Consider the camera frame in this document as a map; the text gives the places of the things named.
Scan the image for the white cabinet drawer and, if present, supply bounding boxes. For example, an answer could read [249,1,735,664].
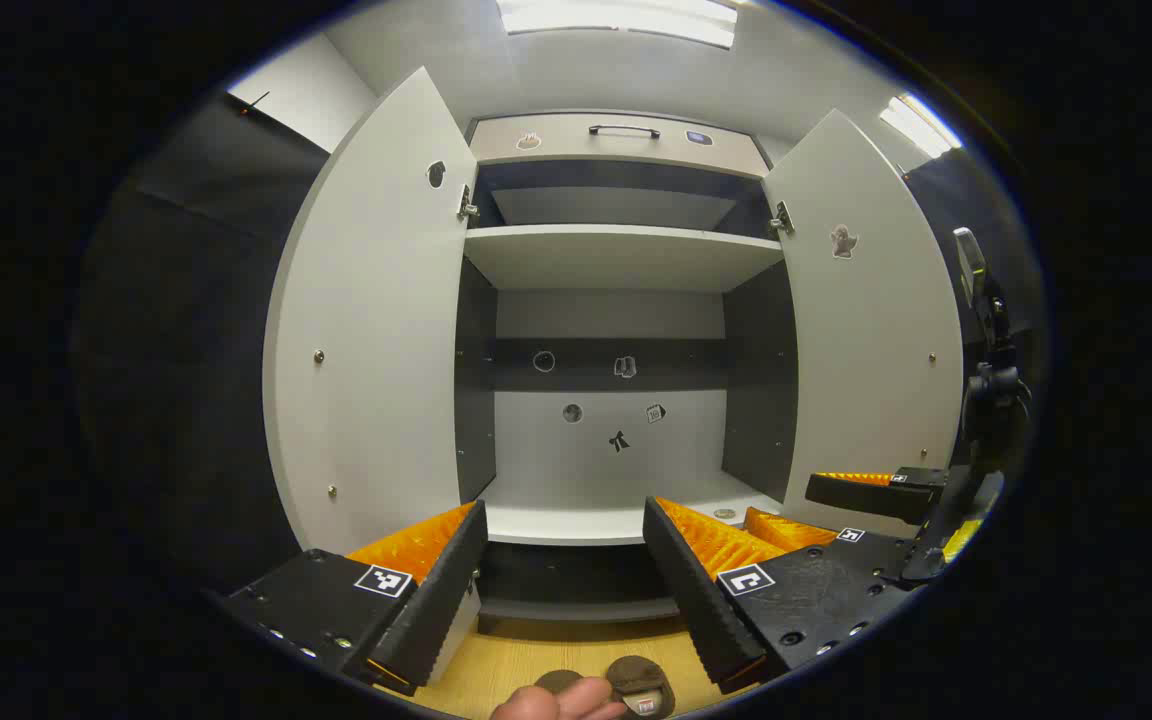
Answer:
[468,112,772,181]

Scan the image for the white shoe cabinet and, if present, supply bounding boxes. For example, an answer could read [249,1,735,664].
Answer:
[454,110,799,626]

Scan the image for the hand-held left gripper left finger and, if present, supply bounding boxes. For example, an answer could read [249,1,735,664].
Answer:
[221,500,489,698]

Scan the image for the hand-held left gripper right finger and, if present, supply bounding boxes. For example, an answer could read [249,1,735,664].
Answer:
[642,496,915,696]

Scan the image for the ceiling light panel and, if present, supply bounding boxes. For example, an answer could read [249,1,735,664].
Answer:
[879,92,965,159]
[496,0,739,49]

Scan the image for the white shoe cabinet door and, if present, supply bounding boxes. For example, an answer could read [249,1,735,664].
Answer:
[762,108,965,541]
[263,66,479,556]

